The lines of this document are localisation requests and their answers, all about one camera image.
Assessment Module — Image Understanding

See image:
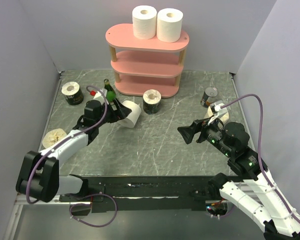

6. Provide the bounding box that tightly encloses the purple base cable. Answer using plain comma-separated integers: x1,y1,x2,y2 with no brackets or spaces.
69,194,118,228

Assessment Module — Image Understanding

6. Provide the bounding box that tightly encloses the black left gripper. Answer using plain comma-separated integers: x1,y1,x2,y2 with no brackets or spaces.
95,97,132,128

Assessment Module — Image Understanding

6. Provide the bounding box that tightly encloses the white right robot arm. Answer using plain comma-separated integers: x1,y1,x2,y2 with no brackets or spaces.
177,119,300,240

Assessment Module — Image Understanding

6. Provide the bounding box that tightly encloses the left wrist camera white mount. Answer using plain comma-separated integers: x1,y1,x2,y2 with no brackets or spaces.
93,90,107,105

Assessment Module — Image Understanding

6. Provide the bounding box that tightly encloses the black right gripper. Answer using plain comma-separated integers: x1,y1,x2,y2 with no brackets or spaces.
176,112,233,157

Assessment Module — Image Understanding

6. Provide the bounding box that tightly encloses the green glass bottle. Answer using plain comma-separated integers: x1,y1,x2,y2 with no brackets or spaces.
103,78,117,102

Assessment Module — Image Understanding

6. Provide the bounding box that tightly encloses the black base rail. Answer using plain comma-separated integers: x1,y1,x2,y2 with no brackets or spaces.
58,174,241,215

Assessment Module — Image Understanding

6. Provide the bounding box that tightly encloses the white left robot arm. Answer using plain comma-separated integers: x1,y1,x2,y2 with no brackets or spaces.
15,99,132,203

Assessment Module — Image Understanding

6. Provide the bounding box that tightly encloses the tin can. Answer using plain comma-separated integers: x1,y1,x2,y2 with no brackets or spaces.
200,86,218,108

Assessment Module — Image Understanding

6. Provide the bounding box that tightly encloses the beige wrapped roll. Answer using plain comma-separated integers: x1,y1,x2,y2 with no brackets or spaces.
42,128,67,149
204,103,229,125

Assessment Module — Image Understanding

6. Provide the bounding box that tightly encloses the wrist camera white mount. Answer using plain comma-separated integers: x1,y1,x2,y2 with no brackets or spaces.
93,90,107,105
207,100,228,126

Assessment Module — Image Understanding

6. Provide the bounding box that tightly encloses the white paper towel roll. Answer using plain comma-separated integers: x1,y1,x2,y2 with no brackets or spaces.
156,8,184,43
117,100,141,129
132,5,157,40

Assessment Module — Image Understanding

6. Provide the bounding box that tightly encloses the black wrapped tissue roll left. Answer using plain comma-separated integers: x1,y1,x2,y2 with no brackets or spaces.
61,81,84,106

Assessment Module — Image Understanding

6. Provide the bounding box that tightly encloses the beige wrapped roll right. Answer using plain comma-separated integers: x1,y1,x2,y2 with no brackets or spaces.
204,103,229,125

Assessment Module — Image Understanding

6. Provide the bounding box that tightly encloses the beige wrapped roll left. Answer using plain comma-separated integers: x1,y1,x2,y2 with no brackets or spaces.
42,128,67,149

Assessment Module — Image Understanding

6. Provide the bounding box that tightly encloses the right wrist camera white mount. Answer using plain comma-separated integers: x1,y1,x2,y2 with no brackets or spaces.
207,100,228,126

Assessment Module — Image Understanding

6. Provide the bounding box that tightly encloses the pink three tier shelf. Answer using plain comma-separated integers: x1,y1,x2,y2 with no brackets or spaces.
105,23,190,98

